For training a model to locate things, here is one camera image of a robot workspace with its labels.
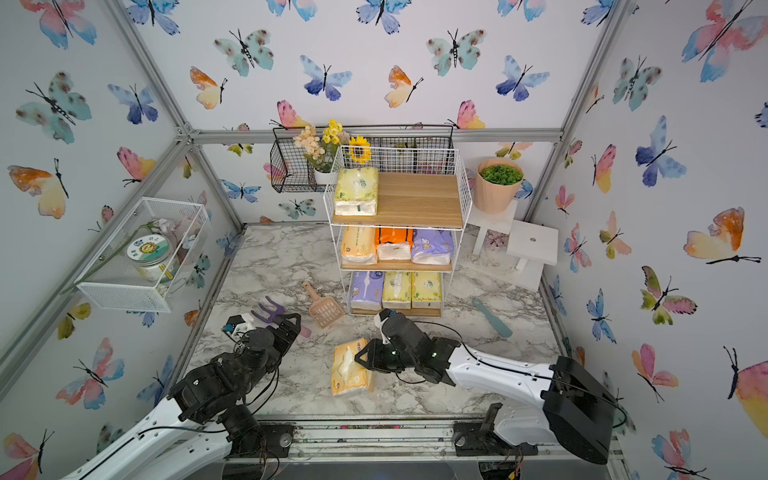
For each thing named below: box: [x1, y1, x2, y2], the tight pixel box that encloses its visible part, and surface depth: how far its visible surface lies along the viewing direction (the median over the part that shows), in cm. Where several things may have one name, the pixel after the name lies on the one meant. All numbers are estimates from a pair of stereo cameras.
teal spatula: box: [473, 298, 513, 338], surface depth 98 cm
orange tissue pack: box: [375, 228, 413, 261], surface depth 77 cm
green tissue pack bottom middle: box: [382, 271, 412, 309], surface depth 96 cm
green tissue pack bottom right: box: [411, 272, 442, 309], surface depth 97 cm
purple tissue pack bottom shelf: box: [350, 271, 385, 311], surface depth 97 cm
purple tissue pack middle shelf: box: [412, 229, 454, 265], surface depth 78 cm
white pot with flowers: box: [293, 119, 351, 185], surface depth 85 cm
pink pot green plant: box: [474, 157, 524, 214], surface depth 87 cm
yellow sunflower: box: [348, 135, 372, 164], surface depth 84 cm
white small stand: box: [469, 200, 559, 292], surface depth 98 cm
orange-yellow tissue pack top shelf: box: [331, 338, 374, 395], surface depth 73 cm
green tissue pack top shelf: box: [334, 167, 379, 216], surface depth 67 cm
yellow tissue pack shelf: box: [341, 227, 378, 266], surface depth 79 cm
